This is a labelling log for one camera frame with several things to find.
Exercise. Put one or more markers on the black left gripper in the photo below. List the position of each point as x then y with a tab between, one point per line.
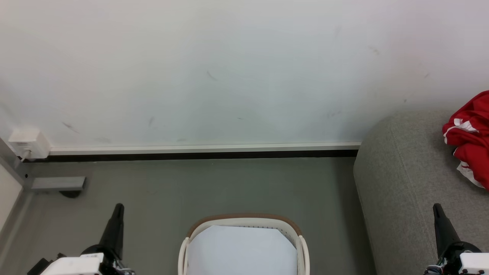
112	263

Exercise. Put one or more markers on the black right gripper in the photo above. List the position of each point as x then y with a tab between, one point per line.
450	259

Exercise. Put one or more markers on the red and white jersey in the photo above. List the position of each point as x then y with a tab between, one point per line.
473	145

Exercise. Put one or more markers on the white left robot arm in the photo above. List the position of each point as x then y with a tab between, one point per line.
72	265

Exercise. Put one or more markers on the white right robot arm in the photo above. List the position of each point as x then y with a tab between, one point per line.
475	264

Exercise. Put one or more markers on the white basket with brown rim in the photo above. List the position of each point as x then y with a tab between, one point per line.
244	220

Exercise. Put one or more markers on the grey fabric sofa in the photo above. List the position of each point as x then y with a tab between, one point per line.
405	183

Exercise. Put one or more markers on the grey metal foot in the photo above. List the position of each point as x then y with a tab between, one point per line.
57	184

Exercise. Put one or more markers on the white and black baseboard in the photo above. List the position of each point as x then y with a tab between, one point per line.
191	151

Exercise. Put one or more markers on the white wall socket box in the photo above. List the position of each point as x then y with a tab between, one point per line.
28	143

